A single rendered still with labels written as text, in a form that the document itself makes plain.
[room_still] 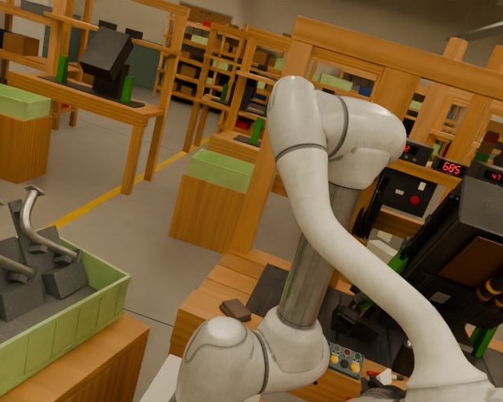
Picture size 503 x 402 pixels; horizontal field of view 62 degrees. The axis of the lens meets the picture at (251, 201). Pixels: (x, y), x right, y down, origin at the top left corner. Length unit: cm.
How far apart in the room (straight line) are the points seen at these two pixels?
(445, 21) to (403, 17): 97
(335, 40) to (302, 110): 101
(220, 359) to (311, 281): 27
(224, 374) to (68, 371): 54
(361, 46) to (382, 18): 980
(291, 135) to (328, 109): 10
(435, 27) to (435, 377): 1131
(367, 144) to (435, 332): 40
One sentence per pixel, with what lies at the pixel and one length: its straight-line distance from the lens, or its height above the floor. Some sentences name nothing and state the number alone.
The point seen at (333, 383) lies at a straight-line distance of 149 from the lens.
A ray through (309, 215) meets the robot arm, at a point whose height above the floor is 153.
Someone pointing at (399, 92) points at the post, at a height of 177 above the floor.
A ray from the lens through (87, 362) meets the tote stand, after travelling 141.
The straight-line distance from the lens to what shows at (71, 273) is 156.
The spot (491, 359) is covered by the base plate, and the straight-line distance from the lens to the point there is 204.
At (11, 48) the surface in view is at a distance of 686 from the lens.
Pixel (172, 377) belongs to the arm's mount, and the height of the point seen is 88.
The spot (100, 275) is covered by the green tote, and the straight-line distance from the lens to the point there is 157.
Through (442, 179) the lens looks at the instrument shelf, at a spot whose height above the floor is 152.
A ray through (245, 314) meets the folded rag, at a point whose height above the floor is 93.
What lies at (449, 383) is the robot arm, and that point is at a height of 146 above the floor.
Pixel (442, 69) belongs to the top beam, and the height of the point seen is 189.
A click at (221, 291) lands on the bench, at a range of 166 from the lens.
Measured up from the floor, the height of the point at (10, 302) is 90.
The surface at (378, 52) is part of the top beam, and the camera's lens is 177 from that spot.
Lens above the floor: 176
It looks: 19 degrees down
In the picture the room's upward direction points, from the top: 17 degrees clockwise
